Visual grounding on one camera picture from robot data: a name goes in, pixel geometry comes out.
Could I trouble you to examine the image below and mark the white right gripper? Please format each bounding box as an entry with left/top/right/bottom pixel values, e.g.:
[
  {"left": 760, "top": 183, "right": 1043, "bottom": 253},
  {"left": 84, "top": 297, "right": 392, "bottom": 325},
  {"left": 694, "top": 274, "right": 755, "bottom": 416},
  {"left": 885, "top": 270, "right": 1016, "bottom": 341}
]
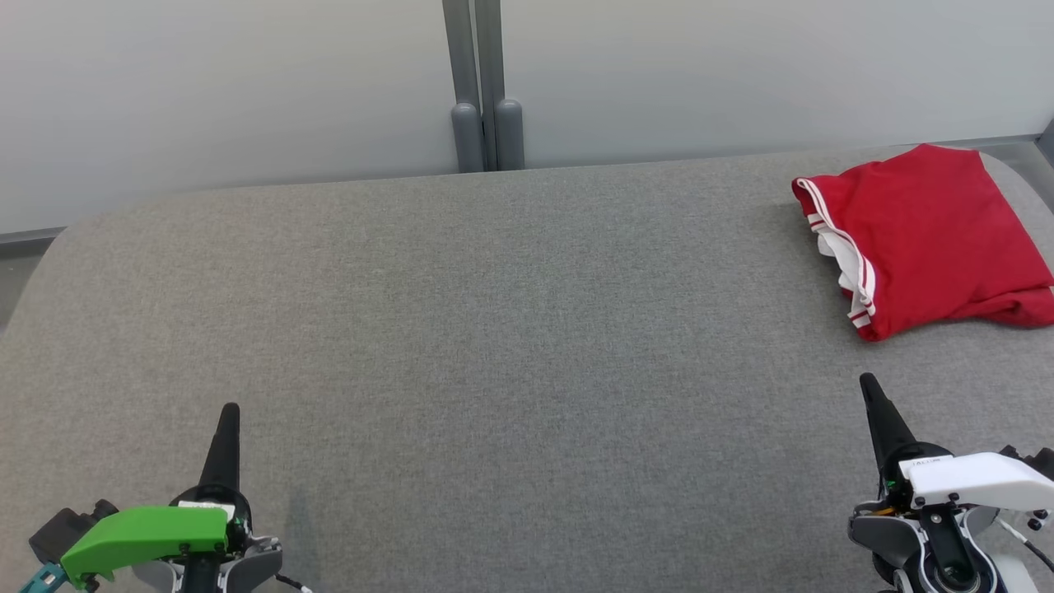
[{"left": 859, "top": 372, "right": 1054, "bottom": 513}]

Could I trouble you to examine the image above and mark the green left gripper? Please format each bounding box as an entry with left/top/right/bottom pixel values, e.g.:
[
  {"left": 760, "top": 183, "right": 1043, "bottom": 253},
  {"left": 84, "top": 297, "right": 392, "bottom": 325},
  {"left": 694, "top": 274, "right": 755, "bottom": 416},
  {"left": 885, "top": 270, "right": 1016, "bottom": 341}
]
[{"left": 60, "top": 402, "right": 253, "bottom": 588}]

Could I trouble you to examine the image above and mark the red jersey with white sleeves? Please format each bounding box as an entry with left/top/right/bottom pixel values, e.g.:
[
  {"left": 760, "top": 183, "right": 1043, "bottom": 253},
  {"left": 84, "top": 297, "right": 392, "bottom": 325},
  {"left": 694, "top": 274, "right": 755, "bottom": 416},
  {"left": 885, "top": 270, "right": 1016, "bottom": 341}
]
[{"left": 790, "top": 142, "right": 1054, "bottom": 343}]

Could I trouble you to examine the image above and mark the grey fabric sofa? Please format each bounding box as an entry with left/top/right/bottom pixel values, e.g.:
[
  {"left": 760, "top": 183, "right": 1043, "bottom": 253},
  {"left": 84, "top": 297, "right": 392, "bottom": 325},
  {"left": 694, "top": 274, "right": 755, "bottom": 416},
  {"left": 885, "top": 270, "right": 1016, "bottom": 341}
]
[{"left": 0, "top": 144, "right": 1054, "bottom": 593}]

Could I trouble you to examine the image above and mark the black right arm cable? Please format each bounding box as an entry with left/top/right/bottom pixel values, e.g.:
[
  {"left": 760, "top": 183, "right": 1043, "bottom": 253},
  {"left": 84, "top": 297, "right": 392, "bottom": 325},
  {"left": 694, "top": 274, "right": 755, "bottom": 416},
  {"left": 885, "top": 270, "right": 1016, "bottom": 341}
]
[{"left": 992, "top": 509, "right": 1054, "bottom": 576}]

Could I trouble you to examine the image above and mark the grey partition post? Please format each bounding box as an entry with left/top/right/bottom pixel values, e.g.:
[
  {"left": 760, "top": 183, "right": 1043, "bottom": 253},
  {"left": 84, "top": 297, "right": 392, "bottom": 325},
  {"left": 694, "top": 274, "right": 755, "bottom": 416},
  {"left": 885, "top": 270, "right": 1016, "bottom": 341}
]
[
  {"left": 441, "top": 0, "right": 485, "bottom": 174},
  {"left": 473, "top": 0, "right": 525, "bottom": 171}
]

